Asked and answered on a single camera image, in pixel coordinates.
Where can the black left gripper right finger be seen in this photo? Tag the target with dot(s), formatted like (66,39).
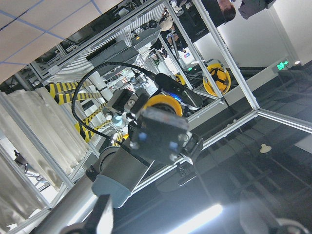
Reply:
(256,218)

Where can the yellow push button switch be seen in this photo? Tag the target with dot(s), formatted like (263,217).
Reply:
(159,132)

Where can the yellow hard hat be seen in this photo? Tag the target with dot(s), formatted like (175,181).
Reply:
(220,76)

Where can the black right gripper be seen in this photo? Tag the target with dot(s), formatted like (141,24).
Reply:
(126,102)

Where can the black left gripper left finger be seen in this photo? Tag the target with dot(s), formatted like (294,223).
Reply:
(99,221)

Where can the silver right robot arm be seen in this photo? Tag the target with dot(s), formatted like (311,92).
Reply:
(116,173)

